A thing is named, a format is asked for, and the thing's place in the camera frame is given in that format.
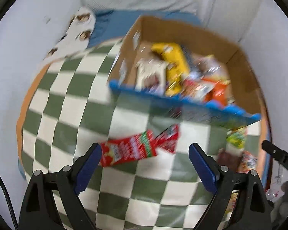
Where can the white bear print pillow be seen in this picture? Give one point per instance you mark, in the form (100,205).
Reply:
(77,36)

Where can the red long snack packet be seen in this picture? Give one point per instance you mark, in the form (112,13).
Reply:
(132,148)

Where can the white Franzzi cookie packet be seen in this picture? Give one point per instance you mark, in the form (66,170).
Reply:
(151,76)

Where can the yellow snack packet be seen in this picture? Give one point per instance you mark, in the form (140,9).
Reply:
(177,69)

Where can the brown snack packet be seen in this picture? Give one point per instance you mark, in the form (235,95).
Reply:
(227,159)

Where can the fruit gummy candy packet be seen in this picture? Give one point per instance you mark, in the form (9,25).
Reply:
(237,137)

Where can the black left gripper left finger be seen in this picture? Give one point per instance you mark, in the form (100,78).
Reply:
(39,210)

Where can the green white checkered mat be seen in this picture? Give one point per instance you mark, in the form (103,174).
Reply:
(70,106)

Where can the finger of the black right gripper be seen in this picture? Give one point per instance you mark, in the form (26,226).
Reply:
(278,154)

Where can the blue bed sheet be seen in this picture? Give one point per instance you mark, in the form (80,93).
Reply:
(112,24)

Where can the cardboard milk box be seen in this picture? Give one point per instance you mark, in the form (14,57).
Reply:
(208,55)

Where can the small red candy packet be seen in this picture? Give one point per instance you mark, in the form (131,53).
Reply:
(167,140)

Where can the white door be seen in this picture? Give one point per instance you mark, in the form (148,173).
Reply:
(232,18)

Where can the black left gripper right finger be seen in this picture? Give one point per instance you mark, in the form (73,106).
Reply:
(251,210)

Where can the orange snack packet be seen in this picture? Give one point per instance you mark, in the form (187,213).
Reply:
(205,90)

